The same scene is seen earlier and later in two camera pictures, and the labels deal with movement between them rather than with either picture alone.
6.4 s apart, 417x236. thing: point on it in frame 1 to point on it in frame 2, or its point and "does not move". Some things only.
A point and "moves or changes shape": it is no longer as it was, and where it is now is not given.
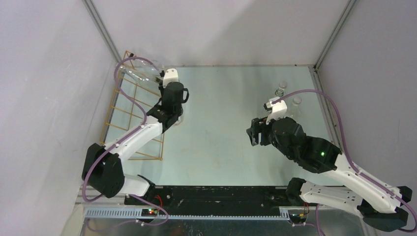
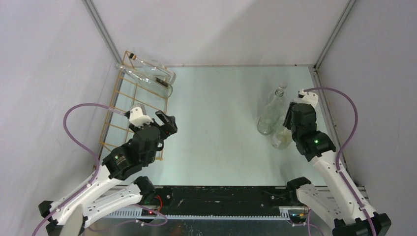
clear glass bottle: x=282 y=85 does not move
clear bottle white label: x=180 y=121 moves or changes shape
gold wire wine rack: x=138 y=88 does not move
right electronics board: x=301 y=216 does not move
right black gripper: x=258 y=125 to x=287 y=121
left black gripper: x=162 y=95 to x=170 y=128
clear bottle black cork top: x=152 y=66 does not move
